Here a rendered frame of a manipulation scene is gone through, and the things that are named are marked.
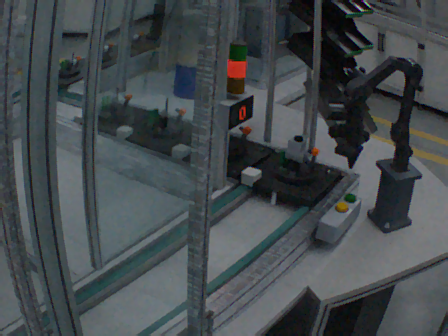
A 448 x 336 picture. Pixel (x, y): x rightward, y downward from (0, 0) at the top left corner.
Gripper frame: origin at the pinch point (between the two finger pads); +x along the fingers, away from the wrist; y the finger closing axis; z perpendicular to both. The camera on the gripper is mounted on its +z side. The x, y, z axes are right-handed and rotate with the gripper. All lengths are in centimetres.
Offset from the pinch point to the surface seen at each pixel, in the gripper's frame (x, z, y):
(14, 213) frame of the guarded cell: -43, -3, 131
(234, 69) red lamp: -25.0, 30.2, 20.5
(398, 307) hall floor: 110, -22, -77
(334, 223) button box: 13.1, -3.5, 16.9
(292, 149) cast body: 2.9, 20.4, 1.5
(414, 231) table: 23.7, -28.0, -11.1
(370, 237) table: 23.4, -12.9, 1.7
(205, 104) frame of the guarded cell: -42, -2, 83
